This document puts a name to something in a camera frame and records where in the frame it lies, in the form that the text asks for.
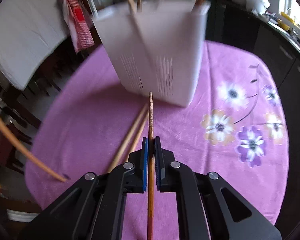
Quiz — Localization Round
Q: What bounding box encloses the dark brown chopstick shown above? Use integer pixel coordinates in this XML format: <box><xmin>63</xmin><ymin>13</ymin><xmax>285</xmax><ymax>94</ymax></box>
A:
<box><xmin>146</xmin><ymin>92</ymin><xmax>156</xmax><ymax>240</ymax></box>

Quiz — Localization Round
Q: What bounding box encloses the dark wooden chair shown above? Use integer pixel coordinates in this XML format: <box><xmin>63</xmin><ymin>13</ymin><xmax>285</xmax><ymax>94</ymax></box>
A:
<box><xmin>20</xmin><ymin>55</ymin><xmax>75</xmax><ymax>100</ymax></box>

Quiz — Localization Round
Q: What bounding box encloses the red checkered apron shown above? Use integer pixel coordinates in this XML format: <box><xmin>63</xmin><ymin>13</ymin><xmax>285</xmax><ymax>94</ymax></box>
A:
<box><xmin>60</xmin><ymin>0</ymin><xmax>95</xmax><ymax>53</ymax></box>

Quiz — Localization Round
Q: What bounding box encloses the white rice cooker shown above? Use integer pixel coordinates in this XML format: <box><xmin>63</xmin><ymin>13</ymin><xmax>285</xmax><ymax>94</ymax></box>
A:
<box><xmin>230</xmin><ymin>0</ymin><xmax>270</xmax><ymax>14</ymax></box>

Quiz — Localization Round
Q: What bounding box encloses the purple floral tablecloth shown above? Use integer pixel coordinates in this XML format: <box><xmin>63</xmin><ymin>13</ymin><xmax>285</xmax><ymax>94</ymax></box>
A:
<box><xmin>25</xmin><ymin>40</ymin><xmax>290</xmax><ymax>240</ymax></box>

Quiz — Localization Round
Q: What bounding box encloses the black kitchen counter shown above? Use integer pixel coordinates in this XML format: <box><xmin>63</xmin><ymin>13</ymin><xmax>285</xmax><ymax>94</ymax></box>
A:
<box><xmin>215</xmin><ymin>0</ymin><xmax>300</xmax><ymax>63</ymax></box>

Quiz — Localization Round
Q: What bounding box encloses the white plastic utensil holder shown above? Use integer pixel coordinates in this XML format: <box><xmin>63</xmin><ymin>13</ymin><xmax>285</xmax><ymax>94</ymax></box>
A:
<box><xmin>92</xmin><ymin>0</ymin><xmax>212</xmax><ymax>108</ymax></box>

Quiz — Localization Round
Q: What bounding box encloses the white round basin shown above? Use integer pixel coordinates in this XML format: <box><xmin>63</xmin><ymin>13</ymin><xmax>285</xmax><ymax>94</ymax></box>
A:
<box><xmin>6</xmin><ymin>209</ymin><xmax>42</xmax><ymax>223</ymax></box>

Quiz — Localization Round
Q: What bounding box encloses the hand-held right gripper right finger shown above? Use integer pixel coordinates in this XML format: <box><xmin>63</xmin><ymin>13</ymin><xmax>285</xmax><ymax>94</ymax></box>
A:
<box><xmin>153</xmin><ymin>136</ymin><xmax>283</xmax><ymax>240</ymax></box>

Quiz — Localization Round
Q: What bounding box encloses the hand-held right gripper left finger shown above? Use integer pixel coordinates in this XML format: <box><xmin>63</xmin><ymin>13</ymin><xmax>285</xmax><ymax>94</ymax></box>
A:
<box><xmin>22</xmin><ymin>137</ymin><xmax>150</xmax><ymax>240</ymax></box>

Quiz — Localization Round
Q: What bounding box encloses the white hanging sheet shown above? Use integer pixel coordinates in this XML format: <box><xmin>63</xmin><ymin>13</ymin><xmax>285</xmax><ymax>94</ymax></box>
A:
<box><xmin>0</xmin><ymin>0</ymin><xmax>70</xmax><ymax>90</ymax></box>

